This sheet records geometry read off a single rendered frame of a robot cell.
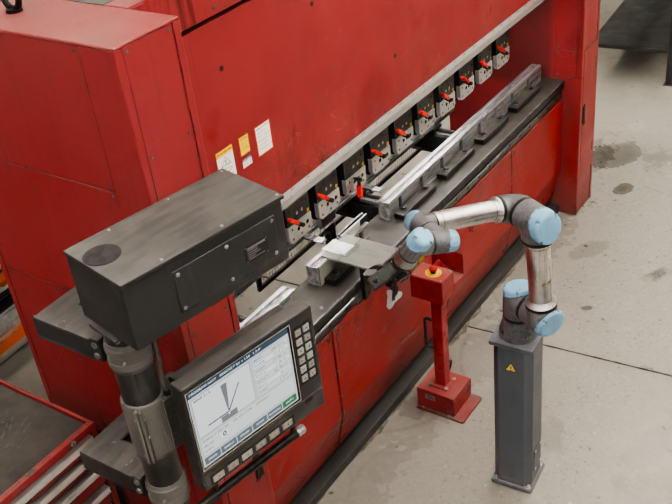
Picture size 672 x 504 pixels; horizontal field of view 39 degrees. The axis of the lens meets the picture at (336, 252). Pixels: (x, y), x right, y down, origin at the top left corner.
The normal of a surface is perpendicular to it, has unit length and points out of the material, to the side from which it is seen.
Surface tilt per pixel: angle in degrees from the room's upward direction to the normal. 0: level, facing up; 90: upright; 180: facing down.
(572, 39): 90
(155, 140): 90
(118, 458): 0
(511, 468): 90
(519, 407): 90
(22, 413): 0
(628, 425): 0
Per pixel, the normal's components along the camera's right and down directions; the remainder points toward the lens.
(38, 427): -0.11, -0.83
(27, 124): -0.55, 0.51
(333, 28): 0.83, 0.23
